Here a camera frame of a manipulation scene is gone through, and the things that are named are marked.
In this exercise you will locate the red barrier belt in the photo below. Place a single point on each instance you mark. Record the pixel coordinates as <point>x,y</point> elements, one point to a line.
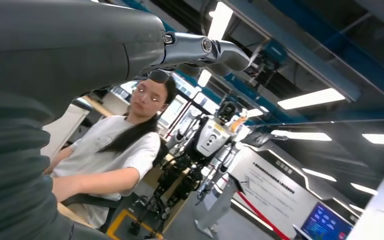
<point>261,217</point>

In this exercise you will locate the white black humanoid robot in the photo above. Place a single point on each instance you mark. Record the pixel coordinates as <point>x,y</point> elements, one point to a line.
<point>212,139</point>

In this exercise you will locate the grey kiosk stand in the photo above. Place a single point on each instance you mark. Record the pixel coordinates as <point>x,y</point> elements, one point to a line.
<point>216,208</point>

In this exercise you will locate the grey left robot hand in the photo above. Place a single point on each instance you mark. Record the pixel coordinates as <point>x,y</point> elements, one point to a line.
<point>62,46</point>

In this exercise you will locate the blue display screen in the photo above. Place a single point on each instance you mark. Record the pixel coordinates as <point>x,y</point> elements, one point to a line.
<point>326,222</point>

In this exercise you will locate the seated person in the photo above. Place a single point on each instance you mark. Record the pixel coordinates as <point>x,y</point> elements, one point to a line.
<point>112,145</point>

